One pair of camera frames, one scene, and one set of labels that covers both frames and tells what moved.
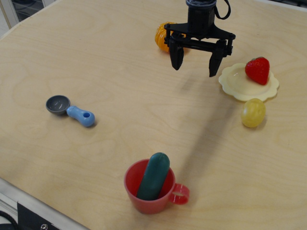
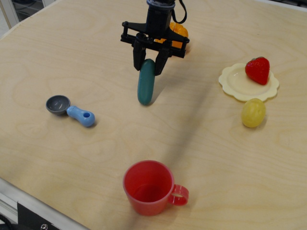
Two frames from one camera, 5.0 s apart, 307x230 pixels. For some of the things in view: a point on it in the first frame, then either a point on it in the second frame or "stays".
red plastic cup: (178, 193) stays
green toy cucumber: (154, 176) to (146, 85)
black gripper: (200, 30) to (157, 28)
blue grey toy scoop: (60, 105) stays
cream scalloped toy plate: (234, 83) stays
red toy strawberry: (258, 69) stays
